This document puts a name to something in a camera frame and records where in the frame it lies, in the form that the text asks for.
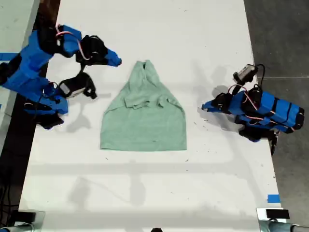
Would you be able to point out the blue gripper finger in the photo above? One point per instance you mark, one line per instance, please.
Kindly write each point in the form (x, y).
(113, 55)
(209, 104)
(212, 110)
(114, 63)

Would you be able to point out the pale green T-shirt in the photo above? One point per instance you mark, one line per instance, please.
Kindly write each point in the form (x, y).
(144, 120)

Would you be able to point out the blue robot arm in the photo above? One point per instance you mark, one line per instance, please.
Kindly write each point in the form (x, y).
(272, 111)
(29, 65)

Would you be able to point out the blue tape strip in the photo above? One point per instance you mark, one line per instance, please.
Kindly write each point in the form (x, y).
(274, 198)

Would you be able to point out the black box on white plate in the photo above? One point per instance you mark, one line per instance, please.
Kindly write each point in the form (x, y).
(277, 213)

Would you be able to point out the black round object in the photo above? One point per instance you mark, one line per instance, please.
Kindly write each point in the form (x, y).
(157, 229)

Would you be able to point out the black box on clear plate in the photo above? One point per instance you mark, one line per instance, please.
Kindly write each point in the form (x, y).
(27, 215)

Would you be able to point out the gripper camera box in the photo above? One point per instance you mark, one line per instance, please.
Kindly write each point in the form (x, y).
(245, 72)
(71, 88)

